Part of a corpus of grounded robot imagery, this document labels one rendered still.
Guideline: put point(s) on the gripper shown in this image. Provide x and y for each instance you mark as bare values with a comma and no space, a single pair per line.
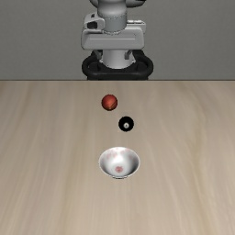
113,40

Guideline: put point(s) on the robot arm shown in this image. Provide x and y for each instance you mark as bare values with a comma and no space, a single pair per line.
112,12

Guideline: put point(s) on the red onion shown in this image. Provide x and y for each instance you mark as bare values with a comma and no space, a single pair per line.
109,102

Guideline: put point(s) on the white bowl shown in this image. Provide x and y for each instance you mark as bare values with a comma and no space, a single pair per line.
119,162

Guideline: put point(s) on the black round object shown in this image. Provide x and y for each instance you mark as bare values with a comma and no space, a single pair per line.
126,124

